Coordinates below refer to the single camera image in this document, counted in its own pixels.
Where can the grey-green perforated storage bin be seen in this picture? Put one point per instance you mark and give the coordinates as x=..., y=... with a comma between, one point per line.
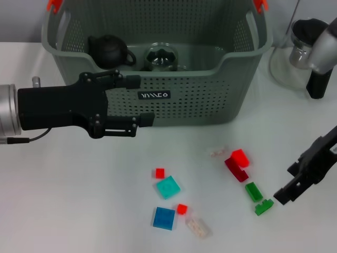
x=197, y=100

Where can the bright red brick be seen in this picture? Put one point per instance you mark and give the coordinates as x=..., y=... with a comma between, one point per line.
x=240, y=158

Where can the small white brick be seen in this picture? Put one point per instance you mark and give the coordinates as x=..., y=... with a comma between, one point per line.
x=218, y=152

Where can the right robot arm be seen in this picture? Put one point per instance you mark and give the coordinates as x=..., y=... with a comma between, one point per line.
x=323, y=52

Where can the glass teacup with black sleeve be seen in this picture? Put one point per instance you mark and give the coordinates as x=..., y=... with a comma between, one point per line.
x=160, y=58
x=181, y=68

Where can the dark clay teapot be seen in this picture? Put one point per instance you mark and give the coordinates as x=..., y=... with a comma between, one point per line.
x=108, y=51

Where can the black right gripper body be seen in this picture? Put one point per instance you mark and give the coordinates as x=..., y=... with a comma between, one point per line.
x=318, y=163

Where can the blue four-stud brick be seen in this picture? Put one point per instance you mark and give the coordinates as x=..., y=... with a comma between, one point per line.
x=163, y=218

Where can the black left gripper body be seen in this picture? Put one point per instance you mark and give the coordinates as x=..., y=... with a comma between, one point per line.
x=63, y=105

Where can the teal square brick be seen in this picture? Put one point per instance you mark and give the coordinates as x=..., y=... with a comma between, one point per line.
x=168, y=187

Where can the long clear white brick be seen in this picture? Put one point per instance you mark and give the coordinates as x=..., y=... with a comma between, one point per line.
x=198, y=226

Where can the green stepped brick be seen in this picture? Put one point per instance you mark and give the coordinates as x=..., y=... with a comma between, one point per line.
x=263, y=206

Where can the small red sloped brick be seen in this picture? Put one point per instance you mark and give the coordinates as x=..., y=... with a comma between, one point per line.
x=182, y=209

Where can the green rectangular brick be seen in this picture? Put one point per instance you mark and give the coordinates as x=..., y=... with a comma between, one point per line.
x=254, y=192

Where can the dark red translucent brick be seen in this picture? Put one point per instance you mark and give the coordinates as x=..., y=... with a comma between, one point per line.
x=237, y=172

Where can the small red square brick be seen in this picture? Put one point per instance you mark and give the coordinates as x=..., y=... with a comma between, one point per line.
x=159, y=173

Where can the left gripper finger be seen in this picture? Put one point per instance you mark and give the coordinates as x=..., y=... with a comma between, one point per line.
x=118, y=126
x=131, y=81

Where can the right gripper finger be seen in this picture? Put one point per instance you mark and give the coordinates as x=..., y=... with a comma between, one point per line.
x=295, y=169
x=289, y=192

